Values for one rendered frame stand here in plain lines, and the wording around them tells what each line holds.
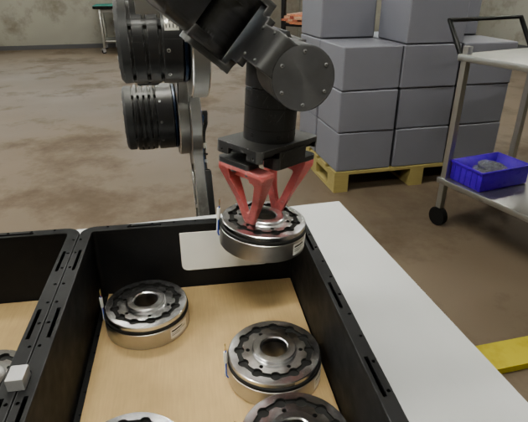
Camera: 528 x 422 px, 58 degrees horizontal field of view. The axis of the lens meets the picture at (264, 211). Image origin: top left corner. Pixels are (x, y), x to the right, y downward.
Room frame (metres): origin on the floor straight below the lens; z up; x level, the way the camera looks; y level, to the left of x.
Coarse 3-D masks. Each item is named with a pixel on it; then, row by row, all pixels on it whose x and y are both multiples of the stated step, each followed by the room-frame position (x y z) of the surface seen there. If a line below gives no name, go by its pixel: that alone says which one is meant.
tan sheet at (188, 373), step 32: (192, 288) 0.56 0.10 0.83; (224, 288) 0.56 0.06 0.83; (256, 288) 0.56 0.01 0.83; (288, 288) 0.56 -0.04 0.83; (192, 320) 0.49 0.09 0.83; (224, 320) 0.49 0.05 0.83; (256, 320) 0.49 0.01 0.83; (288, 320) 0.49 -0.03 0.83; (96, 352) 0.43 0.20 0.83; (128, 352) 0.43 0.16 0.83; (160, 352) 0.43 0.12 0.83; (192, 352) 0.43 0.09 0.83; (96, 384) 0.38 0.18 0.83; (128, 384) 0.38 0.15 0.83; (160, 384) 0.38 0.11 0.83; (192, 384) 0.38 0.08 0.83; (224, 384) 0.38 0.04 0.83; (320, 384) 0.38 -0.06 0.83; (96, 416) 0.34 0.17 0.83; (192, 416) 0.34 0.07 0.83; (224, 416) 0.34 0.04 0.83
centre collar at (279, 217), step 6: (264, 210) 0.52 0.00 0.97; (270, 210) 0.52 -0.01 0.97; (276, 210) 0.52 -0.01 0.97; (276, 216) 0.51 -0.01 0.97; (282, 216) 0.51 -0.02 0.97; (258, 222) 0.49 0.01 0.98; (264, 222) 0.49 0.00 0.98; (270, 222) 0.49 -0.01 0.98; (276, 222) 0.49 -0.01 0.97; (282, 222) 0.50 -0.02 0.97
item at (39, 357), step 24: (312, 240) 0.52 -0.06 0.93; (72, 264) 0.47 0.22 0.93; (72, 288) 0.42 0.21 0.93; (336, 288) 0.42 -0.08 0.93; (336, 312) 0.38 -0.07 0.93; (48, 336) 0.35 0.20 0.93; (360, 336) 0.35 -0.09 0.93; (48, 360) 0.32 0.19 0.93; (360, 360) 0.31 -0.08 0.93; (384, 384) 0.29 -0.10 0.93; (24, 408) 0.26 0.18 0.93; (384, 408) 0.26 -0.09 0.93
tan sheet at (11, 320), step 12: (0, 312) 0.51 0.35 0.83; (12, 312) 0.51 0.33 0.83; (24, 312) 0.51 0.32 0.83; (0, 324) 0.48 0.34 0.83; (12, 324) 0.48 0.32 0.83; (24, 324) 0.48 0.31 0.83; (0, 336) 0.46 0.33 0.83; (12, 336) 0.46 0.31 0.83; (0, 348) 0.44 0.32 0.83; (12, 348) 0.44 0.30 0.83
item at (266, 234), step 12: (264, 204) 0.55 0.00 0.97; (228, 216) 0.50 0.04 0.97; (240, 216) 0.51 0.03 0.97; (288, 216) 0.52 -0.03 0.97; (300, 216) 0.52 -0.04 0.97; (228, 228) 0.48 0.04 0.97; (240, 228) 0.48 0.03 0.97; (252, 228) 0.48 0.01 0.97; (264, 228) 0.48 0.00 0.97; (276, 228) 0.48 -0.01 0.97; (288, 228) 0.49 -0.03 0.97; (300, 228) 0.49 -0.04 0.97; (252, 240) 0.46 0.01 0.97; (264, 240) 0.46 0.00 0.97; (276, 240) 0.46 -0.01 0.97
